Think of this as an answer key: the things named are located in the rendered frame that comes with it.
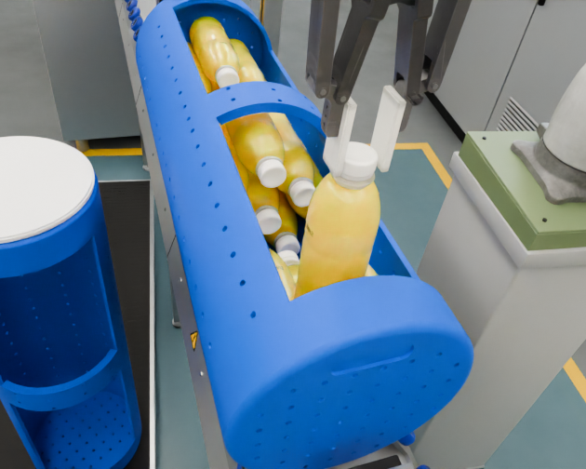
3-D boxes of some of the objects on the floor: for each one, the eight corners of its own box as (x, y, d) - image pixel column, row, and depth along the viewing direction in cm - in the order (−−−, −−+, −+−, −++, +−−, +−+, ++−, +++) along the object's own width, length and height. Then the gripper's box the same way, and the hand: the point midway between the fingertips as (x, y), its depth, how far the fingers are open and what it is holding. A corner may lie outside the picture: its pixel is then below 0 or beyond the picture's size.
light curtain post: (259, 224, 240) (303, -305, 126) (261, 233, 236) (311, -306, 121) (246, 225, 238) (278, -310, 124) (248, 234, 234) (286, -310, 120)
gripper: (506, -155, 37) (417, 137, 53) (279, -181, 32) (255, 149, 48) (578, -136, 32) (455, 180, 48) (321, -164, 27) (278, 200, 43)
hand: (362, 133), depth 45 cm, fingers closed on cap, 4 cm apart
